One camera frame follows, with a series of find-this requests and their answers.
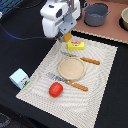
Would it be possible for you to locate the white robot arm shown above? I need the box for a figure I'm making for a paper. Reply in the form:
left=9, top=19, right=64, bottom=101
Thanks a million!
left=40, top=0, right=81, bottom=42

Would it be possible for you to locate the fork with wooden handle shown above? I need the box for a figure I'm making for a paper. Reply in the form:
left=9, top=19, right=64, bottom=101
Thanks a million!
left=46, top=72, right=88, bottom=91

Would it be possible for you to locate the orange bread loaf toy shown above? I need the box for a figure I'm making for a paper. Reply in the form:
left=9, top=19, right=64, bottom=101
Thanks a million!
left=63, top=32, right=72, bottom=42

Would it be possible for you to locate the light blue milk carton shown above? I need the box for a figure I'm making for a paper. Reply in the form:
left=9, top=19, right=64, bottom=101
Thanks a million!
left=9, top=68, right=30, bottom=89

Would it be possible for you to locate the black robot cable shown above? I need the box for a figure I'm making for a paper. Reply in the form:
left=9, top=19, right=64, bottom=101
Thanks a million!
left=0, top=0, right=58, bottom=42

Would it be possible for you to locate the knife with wooden handle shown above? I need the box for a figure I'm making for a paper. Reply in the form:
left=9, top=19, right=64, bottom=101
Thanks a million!
left=61, top=51, right=100, bottom=65

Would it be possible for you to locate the yellow butter box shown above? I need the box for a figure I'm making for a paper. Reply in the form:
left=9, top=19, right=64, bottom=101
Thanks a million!
left=67, top=42, right=84, bottom=50

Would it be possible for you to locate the brown stove board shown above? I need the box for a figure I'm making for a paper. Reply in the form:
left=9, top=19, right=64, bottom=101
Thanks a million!
left=73, top=1, right=128, bottom=43

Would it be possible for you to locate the large grey pot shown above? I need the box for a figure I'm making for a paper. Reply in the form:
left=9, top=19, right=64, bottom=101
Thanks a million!
left=84, top=2, right=110, bottom=27

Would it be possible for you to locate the white woven placemat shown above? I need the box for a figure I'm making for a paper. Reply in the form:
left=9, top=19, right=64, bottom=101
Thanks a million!
left=16, top=36, right=117, bottom=128

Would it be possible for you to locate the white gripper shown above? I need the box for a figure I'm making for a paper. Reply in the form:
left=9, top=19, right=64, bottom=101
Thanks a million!
left=40, top=2, right=80, bottom=42

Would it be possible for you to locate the red tomato toy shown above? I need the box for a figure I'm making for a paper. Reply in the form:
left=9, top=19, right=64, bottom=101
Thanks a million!
left=49, top=82, right=63, bottom=97

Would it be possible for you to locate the beige bowl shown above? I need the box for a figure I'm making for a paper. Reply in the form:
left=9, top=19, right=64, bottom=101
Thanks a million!
left=121, top=7, right=128, bottom=30

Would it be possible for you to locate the round wooden plate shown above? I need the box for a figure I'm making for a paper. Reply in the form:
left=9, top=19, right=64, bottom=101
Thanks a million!
left=58, top=57, right=86, bottom=80

